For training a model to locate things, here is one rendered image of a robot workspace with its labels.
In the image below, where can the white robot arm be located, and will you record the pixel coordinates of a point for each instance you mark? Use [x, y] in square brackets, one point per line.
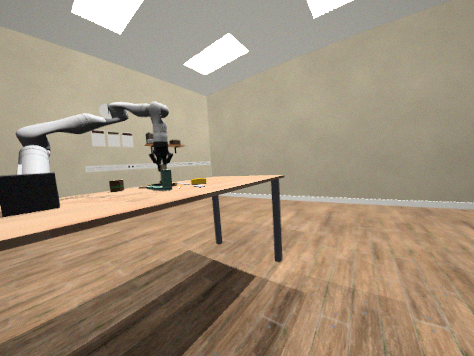
[35, 159]

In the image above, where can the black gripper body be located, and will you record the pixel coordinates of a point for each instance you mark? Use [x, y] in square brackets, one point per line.
[160, 146]

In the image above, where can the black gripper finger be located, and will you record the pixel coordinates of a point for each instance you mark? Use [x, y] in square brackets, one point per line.
[158, 161]
[167, 160]

